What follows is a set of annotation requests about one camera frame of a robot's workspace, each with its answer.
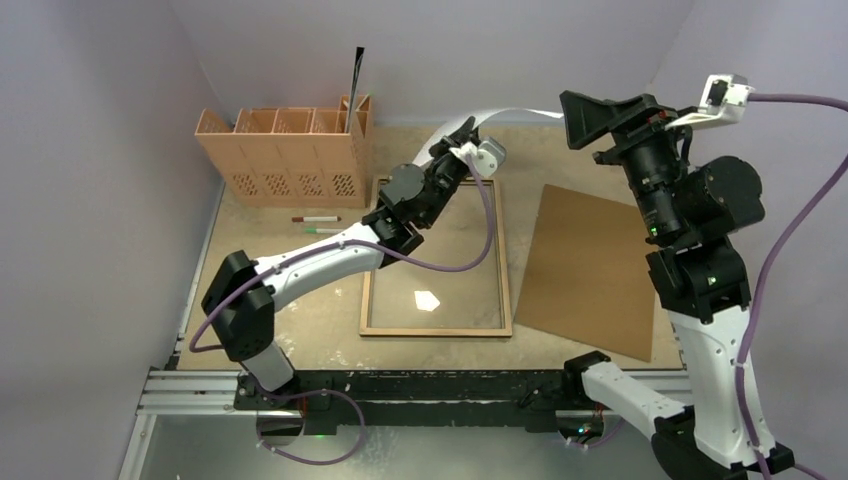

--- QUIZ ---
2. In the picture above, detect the landscape photo print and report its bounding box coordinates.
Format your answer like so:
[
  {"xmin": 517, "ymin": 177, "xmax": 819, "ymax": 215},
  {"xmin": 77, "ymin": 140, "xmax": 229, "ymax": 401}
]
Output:
[{"xmin": 412, "ymin": 107, "xmax": 564, "ymax": 167}]

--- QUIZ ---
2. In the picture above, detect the clear acrylic sheet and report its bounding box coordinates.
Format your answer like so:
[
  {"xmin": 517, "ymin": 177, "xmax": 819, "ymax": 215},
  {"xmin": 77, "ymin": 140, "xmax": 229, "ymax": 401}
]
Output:
[{"xmin": 370, "ymin": 182, "xmax": 505, "ymax": 331}]

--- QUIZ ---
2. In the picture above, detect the wooden picture frame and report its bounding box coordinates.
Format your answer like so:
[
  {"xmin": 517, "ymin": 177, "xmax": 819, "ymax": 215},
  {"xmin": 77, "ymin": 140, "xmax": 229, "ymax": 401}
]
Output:
[{"xmin": 358, "ymin": 174, "xmax": 514, "ymax": 339}]

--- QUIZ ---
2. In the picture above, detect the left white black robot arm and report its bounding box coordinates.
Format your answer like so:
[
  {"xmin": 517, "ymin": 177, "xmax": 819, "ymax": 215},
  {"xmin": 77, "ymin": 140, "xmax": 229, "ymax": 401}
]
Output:
[{"xmin": 189, "ymin": 117, "xmax": 506, "ymax": 409}]

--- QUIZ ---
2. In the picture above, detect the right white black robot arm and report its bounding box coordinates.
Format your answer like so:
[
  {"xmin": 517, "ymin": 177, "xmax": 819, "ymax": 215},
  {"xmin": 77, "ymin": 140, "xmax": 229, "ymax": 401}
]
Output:
[{"xmin": 560, "ymin": 91, "xmax": 795, "ymax": 479}]

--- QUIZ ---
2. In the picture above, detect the black flat strip in rack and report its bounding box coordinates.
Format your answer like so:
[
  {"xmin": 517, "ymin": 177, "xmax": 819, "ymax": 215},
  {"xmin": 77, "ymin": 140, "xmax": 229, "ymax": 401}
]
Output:
[{"xmin": 344, "ymin": 46, "xmax": 365, "ymax": 133}]

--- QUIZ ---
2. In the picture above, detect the orange perforated organizer rack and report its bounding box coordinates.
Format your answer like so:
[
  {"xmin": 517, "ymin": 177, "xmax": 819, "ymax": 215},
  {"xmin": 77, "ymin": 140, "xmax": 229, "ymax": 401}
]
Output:
[{"xmin": 195, "ymin": 95, "xmax": 373, "ymax": 209}]

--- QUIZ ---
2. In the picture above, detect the brown cardboard backing board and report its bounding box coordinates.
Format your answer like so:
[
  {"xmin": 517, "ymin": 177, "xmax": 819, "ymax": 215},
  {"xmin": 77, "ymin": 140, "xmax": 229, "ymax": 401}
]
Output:
[{"xmin": 514, "ymin": 185, "xmax": 655, "ymax": 362}]

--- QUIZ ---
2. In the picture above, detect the green capped white marker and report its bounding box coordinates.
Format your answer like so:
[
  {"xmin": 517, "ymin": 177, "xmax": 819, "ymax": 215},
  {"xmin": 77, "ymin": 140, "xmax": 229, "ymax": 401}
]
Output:
[{"xmin": 304, "ymin": 227, "xmax": 345, "ymax": 235}]

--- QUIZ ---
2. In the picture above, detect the red capped white marker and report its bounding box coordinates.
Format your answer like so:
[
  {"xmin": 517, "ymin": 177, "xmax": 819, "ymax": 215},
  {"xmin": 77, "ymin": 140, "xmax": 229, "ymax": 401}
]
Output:
[{"xmin": 291, "ymin": 215, "xmax": 342, "ymax": 223}]

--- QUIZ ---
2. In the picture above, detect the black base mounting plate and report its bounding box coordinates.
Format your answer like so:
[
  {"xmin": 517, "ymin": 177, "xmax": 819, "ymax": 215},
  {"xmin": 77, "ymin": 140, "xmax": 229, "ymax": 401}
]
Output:
[{"xmin": 234, "ymin": 369, "xmax": 616, "ymax": 441}]

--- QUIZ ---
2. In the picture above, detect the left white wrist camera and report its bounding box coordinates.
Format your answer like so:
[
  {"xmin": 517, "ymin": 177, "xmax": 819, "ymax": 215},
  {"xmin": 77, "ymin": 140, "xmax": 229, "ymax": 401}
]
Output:
[{"xmin": 449, "ymin": 137, "xmax": 507, "ymax": 178}]

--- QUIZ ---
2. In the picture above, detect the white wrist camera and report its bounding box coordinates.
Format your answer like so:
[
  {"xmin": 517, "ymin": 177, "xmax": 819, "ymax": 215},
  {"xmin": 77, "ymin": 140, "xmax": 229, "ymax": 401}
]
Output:
[
  {"xmin": 665, "ymin": 74, "xmax": 756, "ymax": 130},
  {"xmin": 449, "ymin": 137, "xmax": 507, "ymax": 178}
]

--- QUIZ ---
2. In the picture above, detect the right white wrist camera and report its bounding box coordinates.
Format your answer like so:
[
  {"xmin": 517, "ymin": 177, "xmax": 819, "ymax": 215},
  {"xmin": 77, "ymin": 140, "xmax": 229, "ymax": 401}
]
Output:
[{"xmin": 665, "ymin": 74, "xmax": 756, "ymax": 130}]

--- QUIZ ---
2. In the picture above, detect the aluminium rail frame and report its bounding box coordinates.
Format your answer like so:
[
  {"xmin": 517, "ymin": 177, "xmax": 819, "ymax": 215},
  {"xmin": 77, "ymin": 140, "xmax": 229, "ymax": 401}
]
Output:
[{"xmin": 119, "ymin": 122, "xmax": 740, "ymax": 480}]

